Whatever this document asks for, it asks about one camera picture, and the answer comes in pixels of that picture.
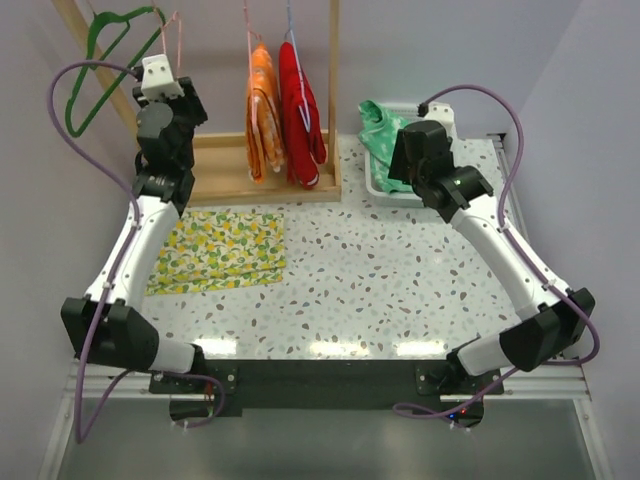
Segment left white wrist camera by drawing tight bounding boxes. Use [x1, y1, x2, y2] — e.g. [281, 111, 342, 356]
[141, 54, 184, 102]

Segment green tie-dye trousers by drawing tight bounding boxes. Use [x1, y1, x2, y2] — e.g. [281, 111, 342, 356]
[358, 100, 413, 194]

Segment wooden clothes rack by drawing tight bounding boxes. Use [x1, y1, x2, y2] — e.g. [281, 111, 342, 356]
[49, 0, 344, 207]

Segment lemon print cloth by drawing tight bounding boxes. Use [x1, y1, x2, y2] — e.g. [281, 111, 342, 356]
[145, 211, 286, 296]

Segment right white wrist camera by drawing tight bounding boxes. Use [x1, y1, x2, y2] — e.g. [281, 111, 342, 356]
[419, 101, 455, 133]

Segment purple cable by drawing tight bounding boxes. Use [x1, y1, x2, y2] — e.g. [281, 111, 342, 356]
[392, 83, 601, 427]
[46, 59, 231, 445]

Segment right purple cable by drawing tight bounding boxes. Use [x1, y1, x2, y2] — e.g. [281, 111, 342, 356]
[392, 83, 601, 427]

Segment white plastic basket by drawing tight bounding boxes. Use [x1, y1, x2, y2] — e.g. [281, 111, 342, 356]
[362, 102, 464, 210]

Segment pink wire hanger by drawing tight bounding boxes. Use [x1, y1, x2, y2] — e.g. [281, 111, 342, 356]
[152, 4, 185, 81]
[242, 0, 268, 141]

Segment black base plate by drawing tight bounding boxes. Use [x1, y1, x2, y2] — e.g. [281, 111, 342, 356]
[149, 359, 504, 427]

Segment red trousers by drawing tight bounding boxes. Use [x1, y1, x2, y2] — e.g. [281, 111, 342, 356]
[278, 42, 327, 189]

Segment green plastic hanger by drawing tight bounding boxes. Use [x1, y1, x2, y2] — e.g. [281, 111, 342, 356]
[53, 1, 167, 139]

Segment blue wire hanger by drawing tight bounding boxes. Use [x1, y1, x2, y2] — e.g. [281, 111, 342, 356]
[284, 0, 312, 133]

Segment orange tie-dye trousers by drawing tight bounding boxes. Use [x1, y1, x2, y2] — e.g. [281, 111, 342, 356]
[245, 44, 286, 184]

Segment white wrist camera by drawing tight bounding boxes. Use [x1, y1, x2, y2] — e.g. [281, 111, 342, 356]
[141, 54, 184, 102]
[419, 101, 455, 133]

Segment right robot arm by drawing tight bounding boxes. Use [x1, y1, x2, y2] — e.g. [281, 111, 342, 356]
[389, 120, 595, 393]

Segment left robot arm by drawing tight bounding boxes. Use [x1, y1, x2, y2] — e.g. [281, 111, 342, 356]
[61, 77, 208, 392]

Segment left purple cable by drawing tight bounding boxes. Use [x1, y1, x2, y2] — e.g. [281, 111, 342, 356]
[46, 59, 231, 445]

